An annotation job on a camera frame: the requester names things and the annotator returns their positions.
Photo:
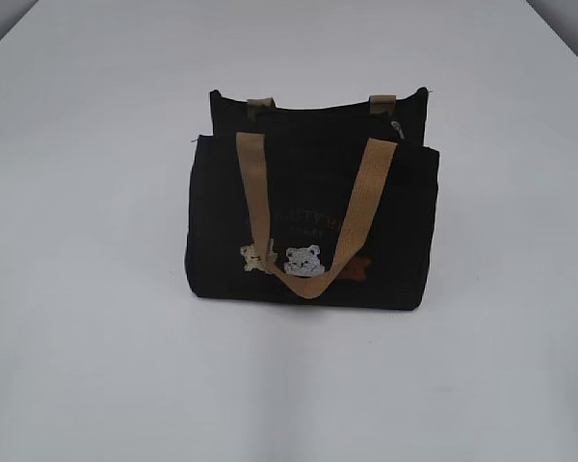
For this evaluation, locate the black canvas tote bag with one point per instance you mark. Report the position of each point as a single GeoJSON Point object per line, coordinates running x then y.
{"type": "Point", "coordinates": [312, 160]}

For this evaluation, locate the silver zipper pull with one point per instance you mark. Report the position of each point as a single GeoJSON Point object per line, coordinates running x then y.
{"type": "Point", "coordinates": [398, 128]}

